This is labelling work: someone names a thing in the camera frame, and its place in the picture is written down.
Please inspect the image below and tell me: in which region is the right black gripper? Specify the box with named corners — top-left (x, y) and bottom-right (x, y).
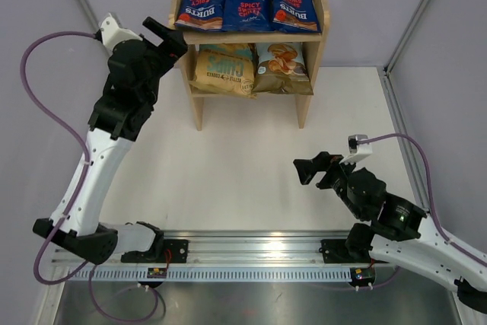
top-left (293, 151), bottom-right (364, 219)

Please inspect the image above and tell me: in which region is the blue Burts bag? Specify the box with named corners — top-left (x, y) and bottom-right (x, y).
top-left (222, 0), bottom-right (273, 33)
top-left (271, 0), bottom-right (321, 33)
top-left (174, 0), bottom-right (225, 32)

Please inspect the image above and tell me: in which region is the yellow kettle chips bag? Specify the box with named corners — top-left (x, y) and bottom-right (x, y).
top-left (190, 43), bottom-right (256, 99)

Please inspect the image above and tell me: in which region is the light blue cassava chips bag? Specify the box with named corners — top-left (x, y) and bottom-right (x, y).
top-left (253, 42), bottom-right (313, 95)

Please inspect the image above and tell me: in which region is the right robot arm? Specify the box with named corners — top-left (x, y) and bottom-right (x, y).
top-left (293, 151), bottom-right (486, 313)

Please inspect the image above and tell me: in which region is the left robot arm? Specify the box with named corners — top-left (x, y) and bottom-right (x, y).
top-left (33, 15), bottom-right (188, 265)

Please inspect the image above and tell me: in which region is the wooden two-tier shelf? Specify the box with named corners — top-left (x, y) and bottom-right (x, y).
top-left (168, 0), bottom-right (330, 131)

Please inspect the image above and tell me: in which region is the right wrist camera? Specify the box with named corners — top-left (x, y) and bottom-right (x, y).
top-left (339, 134), bottom-right (373, 165)

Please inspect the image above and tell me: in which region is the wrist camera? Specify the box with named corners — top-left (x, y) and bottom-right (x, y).
top-left (94, 12), bottom-right (143, 56)
top-left (339, 134), bottom-right (373, 165)

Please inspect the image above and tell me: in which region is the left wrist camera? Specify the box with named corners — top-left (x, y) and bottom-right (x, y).
top-left (94, 12), bottom-right (143, 56)

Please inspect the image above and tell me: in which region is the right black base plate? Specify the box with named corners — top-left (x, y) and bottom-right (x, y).
top-left (320, 238), bottom-right (371, 264)

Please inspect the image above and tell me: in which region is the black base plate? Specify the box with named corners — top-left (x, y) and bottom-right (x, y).
top-left (120, 239), bottom-right (189, 264)
top-left (320, 238), bottom-right (371, 264)

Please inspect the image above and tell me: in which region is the aluminium mounting rail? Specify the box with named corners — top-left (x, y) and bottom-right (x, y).
top-left (51, 230), bottom-right (385, 267)

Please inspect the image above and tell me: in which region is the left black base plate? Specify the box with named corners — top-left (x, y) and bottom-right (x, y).
top-left (120, 239), bottom-right (189, 264)

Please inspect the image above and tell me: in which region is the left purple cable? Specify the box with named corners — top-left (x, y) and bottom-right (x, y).
top-left (21, 30), bottom-right (167, 320)

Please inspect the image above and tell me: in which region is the white slotted cable duct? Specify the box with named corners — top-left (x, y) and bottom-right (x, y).
top-left (73, 266), bottom-right (352, 282)

